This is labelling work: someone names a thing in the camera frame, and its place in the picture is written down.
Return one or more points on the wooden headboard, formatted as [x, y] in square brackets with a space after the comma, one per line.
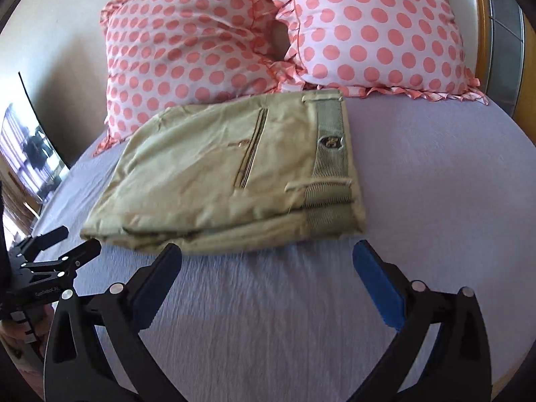
[508, 50]

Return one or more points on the dark framed mirror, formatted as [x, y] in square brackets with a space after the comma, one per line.
[29, 142]

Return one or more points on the lavender bed sheet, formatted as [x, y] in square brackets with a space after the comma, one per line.
[293, 301]

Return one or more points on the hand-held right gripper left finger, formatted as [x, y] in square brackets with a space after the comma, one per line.
[155, 277]

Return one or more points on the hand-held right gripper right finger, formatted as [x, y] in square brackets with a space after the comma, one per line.
[379, 285]

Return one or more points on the khaki pants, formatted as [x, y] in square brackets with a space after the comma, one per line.
[234, 167]

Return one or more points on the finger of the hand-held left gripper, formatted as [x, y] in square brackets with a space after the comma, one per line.
[81, 251]
[52, 235]

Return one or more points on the pink polka dot pillow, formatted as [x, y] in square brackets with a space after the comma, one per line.
[372, 29]
[184, 54]

